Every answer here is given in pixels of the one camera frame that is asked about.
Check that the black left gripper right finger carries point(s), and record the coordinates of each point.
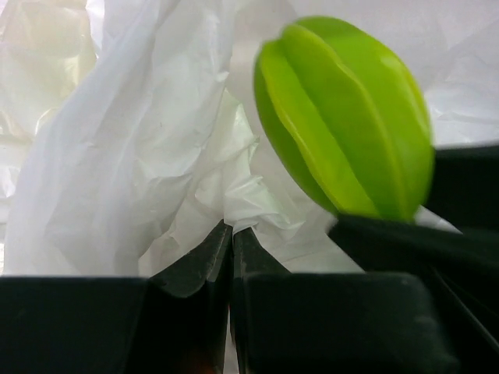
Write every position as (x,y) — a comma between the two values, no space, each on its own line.
(284,322)

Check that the white translucent plastic bag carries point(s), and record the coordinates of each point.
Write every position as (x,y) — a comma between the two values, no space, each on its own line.
(129,129)

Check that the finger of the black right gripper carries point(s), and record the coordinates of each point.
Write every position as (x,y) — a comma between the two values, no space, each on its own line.
(464,189)
(460,270)

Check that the yellow-green fake fruit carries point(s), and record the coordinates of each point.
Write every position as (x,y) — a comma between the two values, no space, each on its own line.
(346,118)

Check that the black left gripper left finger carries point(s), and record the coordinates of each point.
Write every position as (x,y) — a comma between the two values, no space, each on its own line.
(172,322)

